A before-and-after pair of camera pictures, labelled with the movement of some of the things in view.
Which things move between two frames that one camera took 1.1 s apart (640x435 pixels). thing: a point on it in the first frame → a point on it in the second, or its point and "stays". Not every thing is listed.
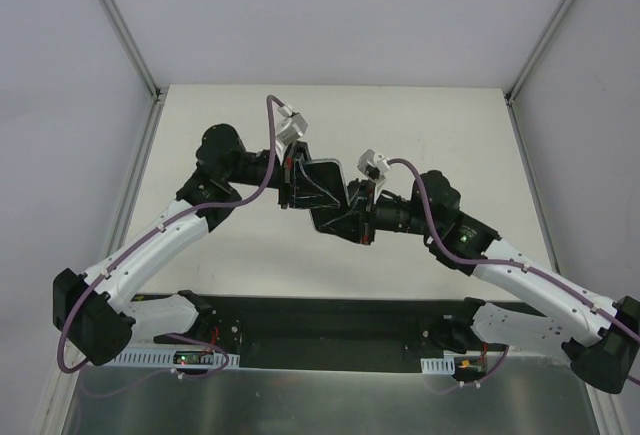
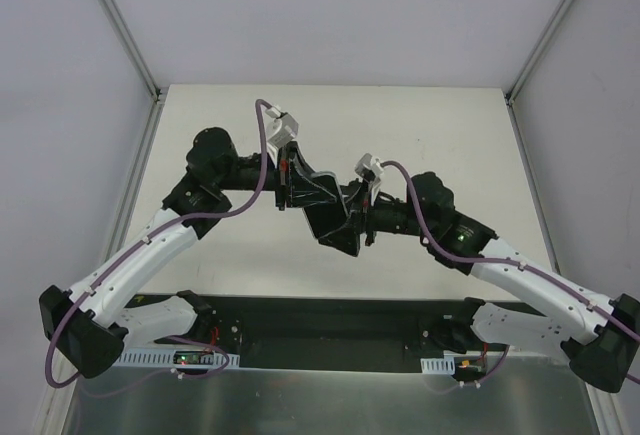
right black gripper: [367, 212] → [367, 216]
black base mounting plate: [332, 332] stays
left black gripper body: [288, 175] stays
